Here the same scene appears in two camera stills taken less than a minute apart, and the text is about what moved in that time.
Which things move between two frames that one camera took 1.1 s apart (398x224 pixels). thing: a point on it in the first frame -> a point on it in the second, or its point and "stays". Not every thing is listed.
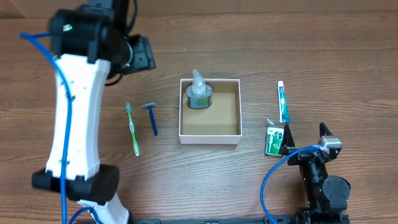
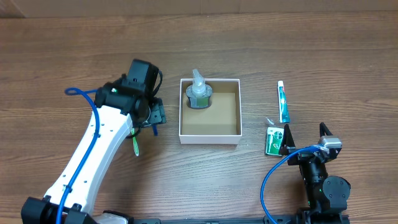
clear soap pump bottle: (198, 93) stays
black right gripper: (305, 154) stays
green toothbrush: (135, 145) stays
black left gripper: (143, 55) -> (158, 113)
